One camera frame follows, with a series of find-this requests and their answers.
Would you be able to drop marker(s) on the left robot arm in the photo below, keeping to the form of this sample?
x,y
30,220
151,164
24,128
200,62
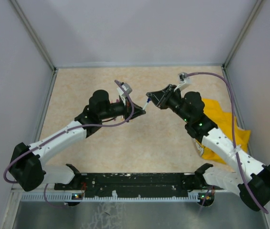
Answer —
x,y
29,163

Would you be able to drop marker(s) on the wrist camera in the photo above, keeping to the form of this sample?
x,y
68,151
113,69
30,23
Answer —
x,y
124,89
184,81

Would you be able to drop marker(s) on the yellow cloth bag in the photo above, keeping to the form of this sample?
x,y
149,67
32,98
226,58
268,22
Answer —
x,y
224,121

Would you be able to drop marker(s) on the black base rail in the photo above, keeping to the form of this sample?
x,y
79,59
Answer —
x,y
144,185

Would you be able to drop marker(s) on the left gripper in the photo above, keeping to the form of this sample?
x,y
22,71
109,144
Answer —
x,y
130,112

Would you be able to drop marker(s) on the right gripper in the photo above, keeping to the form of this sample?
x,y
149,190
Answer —
x,y
158,98

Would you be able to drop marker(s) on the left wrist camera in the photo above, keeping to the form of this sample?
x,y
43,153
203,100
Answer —
x,y
124,89

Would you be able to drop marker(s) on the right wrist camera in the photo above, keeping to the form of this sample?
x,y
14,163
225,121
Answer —
x,y
184,81

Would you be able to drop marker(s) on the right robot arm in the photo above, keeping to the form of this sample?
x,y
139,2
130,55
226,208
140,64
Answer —
x,y
250,179

